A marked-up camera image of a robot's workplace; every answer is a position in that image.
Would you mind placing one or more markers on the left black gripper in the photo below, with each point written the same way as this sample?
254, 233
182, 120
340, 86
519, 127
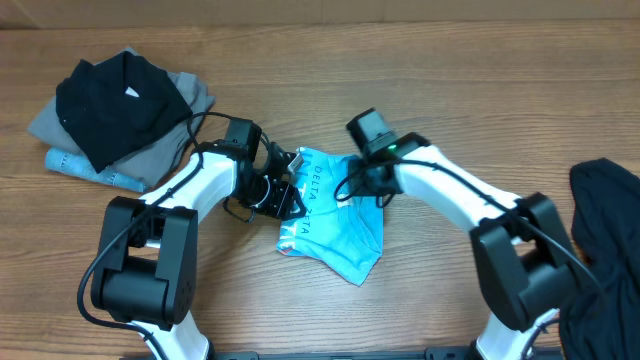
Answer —
285, 192

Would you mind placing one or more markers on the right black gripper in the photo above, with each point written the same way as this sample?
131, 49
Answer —
364, 175

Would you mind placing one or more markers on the light blue printed t-shirt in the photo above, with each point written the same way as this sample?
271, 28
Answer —
344, 232

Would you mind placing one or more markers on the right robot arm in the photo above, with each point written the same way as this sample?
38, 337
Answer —
525, 265

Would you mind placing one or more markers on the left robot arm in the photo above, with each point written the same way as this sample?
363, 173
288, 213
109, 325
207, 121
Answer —
143, 278

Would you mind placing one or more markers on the grey folded garment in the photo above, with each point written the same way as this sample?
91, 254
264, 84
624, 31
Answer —
149, 165

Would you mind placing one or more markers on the black folded shirt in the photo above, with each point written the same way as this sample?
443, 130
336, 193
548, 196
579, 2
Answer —
118, 106

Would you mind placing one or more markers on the light blue folded jeans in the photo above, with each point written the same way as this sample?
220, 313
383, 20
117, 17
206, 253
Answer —
79, 166

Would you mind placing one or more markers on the black garment at right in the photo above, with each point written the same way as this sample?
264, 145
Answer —
606, 229

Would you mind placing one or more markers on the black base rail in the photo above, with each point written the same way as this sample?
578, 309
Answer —
432, 353

